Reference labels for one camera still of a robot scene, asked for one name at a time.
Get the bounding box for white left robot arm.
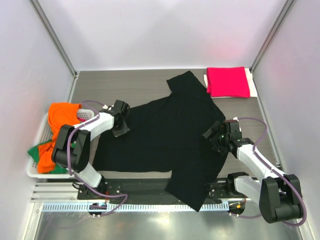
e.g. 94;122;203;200
51;100;130;200

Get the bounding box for aluminium frame post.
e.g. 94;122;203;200
28;0;79;79
249;0;296;73

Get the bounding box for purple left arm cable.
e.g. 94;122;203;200
66;99;129;216

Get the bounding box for right aluminium frame post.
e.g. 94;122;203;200
249;0;296;73

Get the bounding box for black t-shirt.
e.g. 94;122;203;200
93;71;227;211

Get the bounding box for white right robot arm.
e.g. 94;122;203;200
202;117;307;227

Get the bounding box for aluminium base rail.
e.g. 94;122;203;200
31;181;81;203

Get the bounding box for orange t-shirt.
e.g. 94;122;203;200
37;102;82;174

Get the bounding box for folded white t-shirt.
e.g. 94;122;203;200
203;67;258;100

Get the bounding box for white slotted cable duct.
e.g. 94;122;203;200
42;202;230;213

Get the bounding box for green t-shirt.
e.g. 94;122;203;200
27;140;67;174

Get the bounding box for left aluminium frame post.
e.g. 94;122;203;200
28;0;79;79

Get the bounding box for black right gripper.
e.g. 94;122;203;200
201;121;230;157

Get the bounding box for folded pink t-shirt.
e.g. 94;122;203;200
206;66;251;99

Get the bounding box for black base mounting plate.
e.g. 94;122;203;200
72;178;245;205

